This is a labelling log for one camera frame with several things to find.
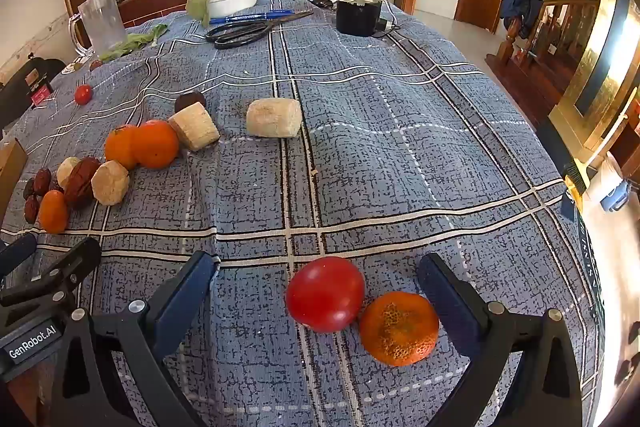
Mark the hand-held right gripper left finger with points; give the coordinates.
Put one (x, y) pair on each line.
(182, 302)

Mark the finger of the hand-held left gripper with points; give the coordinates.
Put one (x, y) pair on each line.
(65, 264)
(17, 254)

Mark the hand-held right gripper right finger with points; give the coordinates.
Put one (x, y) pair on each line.
(452, 302)

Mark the tangerine with rough patch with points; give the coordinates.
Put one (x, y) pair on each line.
(398, 329)

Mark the large red tomato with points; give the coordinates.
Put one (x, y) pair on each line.
(325, 294)

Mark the smooth orange tangerine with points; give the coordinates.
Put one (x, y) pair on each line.
(156, 144)
(118, 148)

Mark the small dark red date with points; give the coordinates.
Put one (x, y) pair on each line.
(31, 210)
(42, 181)
(27, 189)

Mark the small orange tangerine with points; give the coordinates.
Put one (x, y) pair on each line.
(53, 211)

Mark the brown cardboard box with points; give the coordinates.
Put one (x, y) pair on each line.
(10, 172)

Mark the large red date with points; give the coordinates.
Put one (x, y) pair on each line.
(81, 182)

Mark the small peeled sugarcane piece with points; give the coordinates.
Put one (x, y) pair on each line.
(110, 183)
(66, 169)

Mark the blue plaid tablecloth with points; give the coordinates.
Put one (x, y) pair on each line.
(400, 157)

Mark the black chair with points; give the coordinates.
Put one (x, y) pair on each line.
(15, 92)

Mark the small red label bottle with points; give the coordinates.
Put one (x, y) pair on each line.
(40, 93)

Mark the red cherry tomato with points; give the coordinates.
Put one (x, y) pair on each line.
(83, 94)

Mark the large peeled sugarcane piece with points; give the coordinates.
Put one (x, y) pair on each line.
(274, 118)
(195, 127)

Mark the small dark red fruit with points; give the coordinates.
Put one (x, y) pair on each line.
(95, 65)

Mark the dark purple passion fruit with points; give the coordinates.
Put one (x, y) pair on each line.
(190, 99)

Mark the green lettuce leaf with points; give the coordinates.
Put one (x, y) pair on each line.
(135, 40)

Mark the clear plastic pitcher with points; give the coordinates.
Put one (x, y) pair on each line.
(102, 27)

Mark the black metal scissors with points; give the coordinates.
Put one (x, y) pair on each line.
(260, 29)

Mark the blue marker pen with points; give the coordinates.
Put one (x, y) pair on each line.
(240, 20)
(260, 13)

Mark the folded green leaf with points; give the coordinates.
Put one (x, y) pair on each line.
(200, 9)

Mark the wooden stair railing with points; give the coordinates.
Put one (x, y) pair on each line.
(555, 24)

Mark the black cylindrical motor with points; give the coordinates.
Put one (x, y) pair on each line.
(356, 14)

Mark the dark blue jacket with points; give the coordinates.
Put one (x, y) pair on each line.
(520, 4)

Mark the black metal tool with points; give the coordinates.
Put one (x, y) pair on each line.
(320, 1)

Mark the golden frame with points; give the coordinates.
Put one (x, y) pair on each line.
(597, 77)

